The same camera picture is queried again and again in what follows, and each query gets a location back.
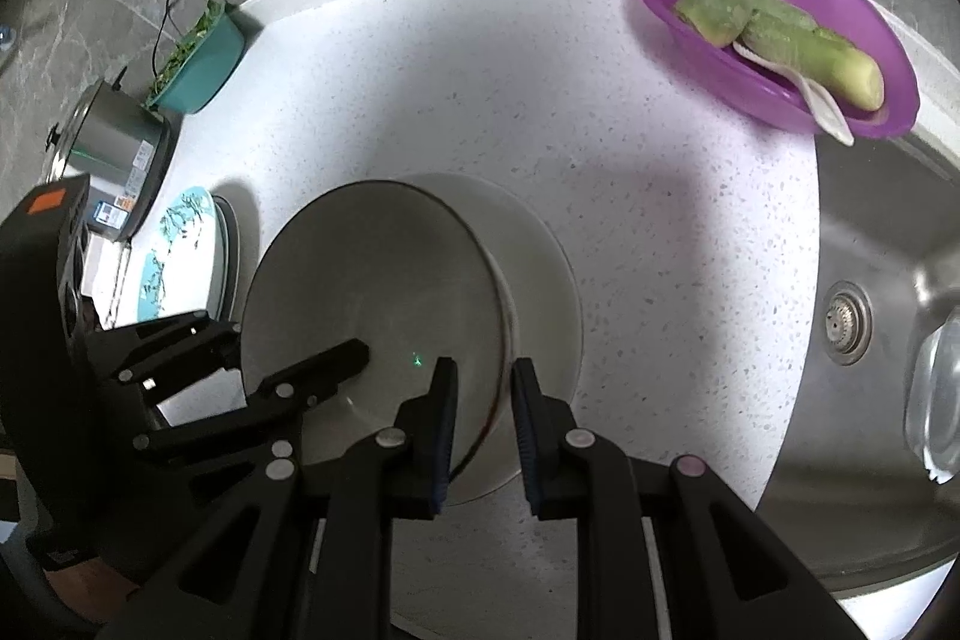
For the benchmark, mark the clear glass bowl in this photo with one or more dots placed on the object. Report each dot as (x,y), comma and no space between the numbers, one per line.
(934,392)

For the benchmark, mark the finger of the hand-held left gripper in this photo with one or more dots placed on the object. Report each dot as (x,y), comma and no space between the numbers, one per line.
(172,340)
(315,377)

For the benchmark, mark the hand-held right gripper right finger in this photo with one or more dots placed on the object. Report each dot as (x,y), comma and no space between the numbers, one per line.
(529,452)

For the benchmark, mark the person's left forearm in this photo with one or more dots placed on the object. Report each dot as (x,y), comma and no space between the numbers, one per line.
(75,584)

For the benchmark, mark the steel rice cooker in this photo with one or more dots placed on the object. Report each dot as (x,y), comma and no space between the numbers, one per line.
(112,145)

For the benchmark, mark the small white bowl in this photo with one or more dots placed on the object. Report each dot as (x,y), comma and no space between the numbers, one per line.
(360,280)

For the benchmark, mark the small teal floral plate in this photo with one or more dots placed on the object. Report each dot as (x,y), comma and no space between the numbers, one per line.
(169,265)

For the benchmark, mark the stainless steel sink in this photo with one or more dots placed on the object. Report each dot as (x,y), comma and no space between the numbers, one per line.
(885,235)

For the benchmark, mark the leafy greens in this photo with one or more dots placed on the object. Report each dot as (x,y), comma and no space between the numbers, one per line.
(184,48)

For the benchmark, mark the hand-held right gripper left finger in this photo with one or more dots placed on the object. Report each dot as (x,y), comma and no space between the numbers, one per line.
(442,452)

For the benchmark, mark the teal plastic bowl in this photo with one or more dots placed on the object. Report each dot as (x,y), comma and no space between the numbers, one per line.
(202,74)

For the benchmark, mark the sink drain strainer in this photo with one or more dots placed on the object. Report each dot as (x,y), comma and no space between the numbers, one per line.
(847,323)

